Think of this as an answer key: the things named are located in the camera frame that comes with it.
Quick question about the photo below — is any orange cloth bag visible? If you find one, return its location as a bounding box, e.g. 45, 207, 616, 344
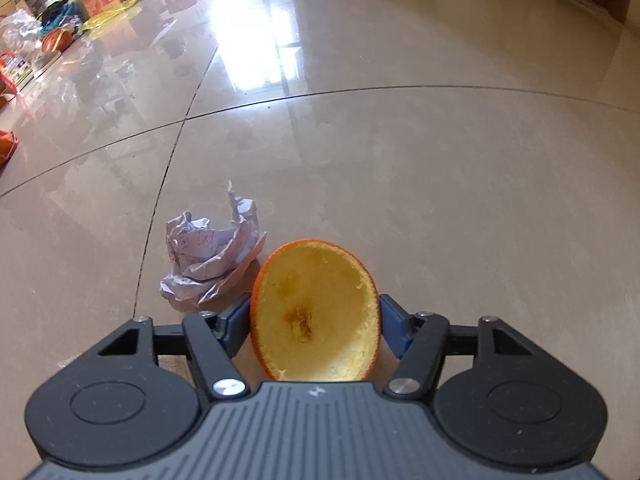
0, 130, 20, 166

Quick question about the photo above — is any colourful toy box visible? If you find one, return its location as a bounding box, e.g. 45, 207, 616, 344
0, 52, 34, 94

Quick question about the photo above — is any lilac paper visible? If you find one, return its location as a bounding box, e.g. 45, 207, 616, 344
160, 185, 267, 312

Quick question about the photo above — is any basketball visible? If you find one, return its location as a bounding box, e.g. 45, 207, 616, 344
41, 27, 74, 53

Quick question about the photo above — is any orange peel half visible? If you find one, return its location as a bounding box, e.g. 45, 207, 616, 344
250, 240, 382, 382

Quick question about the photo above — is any yellow plastic bag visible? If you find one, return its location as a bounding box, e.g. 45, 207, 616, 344
82, 0, 139, 32

